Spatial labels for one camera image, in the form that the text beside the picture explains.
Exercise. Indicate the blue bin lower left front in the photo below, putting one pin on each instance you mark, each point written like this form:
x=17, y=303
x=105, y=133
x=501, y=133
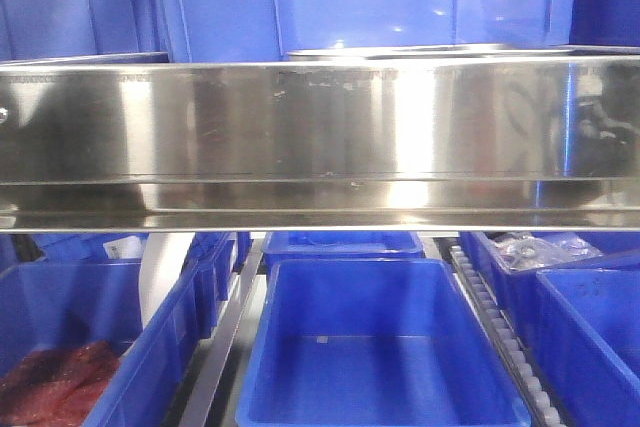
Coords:
x=47, y=305

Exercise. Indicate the red mesh bag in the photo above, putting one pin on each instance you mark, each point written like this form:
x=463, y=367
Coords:
x=57, y=387

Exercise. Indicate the blue bin lower right front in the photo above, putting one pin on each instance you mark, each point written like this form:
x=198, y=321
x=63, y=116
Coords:
x=588, y=344

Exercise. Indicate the blue bin lower left back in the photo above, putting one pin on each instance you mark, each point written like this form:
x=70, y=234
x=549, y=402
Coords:
x=216, y=254

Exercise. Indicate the grey metal divider rail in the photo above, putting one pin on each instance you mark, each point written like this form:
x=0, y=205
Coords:
x=210, y=391

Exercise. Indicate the stainless steel shelf front rail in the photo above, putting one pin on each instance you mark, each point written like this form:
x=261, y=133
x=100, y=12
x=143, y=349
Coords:
x=538, y=140

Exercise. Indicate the clear bag of metal parts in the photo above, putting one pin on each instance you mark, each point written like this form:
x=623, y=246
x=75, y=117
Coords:
x=523, y=251

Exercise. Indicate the white roller track right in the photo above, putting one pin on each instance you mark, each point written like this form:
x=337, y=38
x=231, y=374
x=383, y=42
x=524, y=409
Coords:
x=505, y=342

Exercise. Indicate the blue bin lower centre front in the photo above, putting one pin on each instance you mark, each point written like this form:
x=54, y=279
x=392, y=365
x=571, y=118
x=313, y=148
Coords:
x=373, y=343

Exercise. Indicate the blue bin upper left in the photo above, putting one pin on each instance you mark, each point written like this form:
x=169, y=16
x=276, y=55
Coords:
x=38, y=29

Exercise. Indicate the blue bin lower right back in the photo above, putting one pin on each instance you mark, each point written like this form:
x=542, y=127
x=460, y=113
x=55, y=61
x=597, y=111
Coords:
x=515, y=292

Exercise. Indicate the blue bin lower centre back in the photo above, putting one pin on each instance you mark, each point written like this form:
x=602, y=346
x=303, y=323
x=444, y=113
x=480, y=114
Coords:
x=284, y=245

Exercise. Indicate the silver metal tray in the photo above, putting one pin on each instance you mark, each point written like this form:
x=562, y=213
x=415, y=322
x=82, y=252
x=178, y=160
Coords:
x=473, y=50

